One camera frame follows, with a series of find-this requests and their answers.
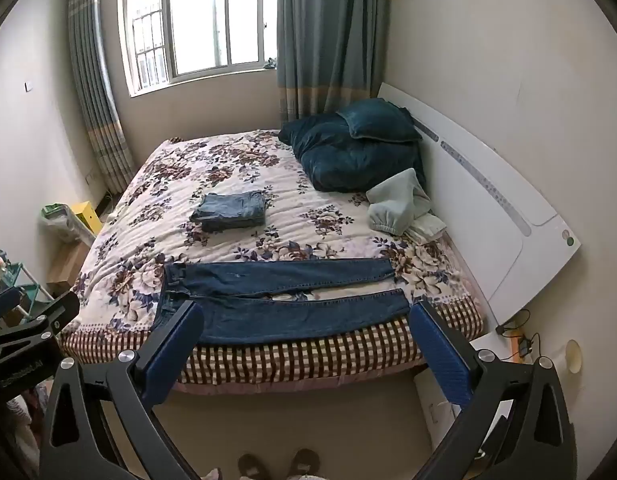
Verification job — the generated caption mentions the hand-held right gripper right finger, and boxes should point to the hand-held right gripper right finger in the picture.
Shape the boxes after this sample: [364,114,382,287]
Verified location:
[409,301,578,480]

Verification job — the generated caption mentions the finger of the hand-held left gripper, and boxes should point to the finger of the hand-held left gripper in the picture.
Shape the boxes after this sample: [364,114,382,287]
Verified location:
[0,292,81,346]
[0,287,22,327]

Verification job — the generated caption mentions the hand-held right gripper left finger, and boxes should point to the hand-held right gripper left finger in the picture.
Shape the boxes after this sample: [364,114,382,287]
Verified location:
[38,301,206,480]

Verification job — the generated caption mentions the blue denim pants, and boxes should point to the blue denim pants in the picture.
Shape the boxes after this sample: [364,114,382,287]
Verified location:
[156,259,410,346]

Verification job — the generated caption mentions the teal storage rack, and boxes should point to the teal storage rack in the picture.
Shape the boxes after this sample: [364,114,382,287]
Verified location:
[0,248,55,332]

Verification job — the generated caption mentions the brown cardboard box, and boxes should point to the brown cardboard box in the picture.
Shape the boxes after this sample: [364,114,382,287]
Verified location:
[47,241,92,287]

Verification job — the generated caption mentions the white nightstand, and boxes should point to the white nightstand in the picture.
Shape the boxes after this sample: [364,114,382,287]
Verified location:
[413,335,539,461]

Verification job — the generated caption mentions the pile of clothes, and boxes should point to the pile of clothes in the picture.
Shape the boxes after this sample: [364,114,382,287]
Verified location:
[0,385,45,480]

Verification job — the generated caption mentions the plastic bag with green contents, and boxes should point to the plastic bag with green contents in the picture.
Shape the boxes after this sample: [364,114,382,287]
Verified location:
[39,203,96,247]

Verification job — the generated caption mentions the yellow box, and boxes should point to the yellow box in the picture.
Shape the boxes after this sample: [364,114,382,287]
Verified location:
[68,201,100,239]

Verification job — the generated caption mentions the cream white garment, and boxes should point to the cream white garment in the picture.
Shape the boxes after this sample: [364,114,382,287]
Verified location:
[405,210,447,246]

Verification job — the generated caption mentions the folded blue jeans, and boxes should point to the folded blue jeans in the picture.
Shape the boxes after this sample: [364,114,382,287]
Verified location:
[189,191,268,234]

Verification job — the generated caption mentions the white bed headboard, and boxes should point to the white bed headboard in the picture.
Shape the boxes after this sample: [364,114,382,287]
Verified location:
[377,82,582,327]

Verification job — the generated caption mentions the floral bed blanket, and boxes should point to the floral bed blanket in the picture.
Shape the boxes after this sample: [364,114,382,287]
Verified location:
[58,129,485,394]

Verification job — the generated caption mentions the light grey sweatpants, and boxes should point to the light grey sweatpants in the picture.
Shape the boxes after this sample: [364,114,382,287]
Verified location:
[365,167,435,236]

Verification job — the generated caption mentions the brown slipper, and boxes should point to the brown slipper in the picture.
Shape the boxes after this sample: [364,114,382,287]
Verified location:
[287,449,319,479]

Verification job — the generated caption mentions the large dark teal pillow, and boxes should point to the large dark teal pillow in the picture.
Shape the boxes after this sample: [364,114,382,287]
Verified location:
[278,112,427,194]

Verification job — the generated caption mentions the grey blue curtain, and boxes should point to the grey blue curtain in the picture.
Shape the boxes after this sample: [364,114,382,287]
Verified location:
[67,0,137,196]
[276,0,392,124]

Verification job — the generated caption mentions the small dark teal pillow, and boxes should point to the small dark teal pillow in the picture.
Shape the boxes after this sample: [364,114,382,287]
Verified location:
[337,98,423,142]

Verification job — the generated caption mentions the window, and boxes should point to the window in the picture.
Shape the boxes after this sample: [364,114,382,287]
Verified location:
[117,0,280,97]

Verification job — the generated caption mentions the black charger cable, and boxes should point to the black charger cable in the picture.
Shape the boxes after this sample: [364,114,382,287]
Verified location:
[495,308,542,361]

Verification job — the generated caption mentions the round cream wall cover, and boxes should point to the round cream wall cover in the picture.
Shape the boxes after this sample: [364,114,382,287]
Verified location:
[565,340,583,374]

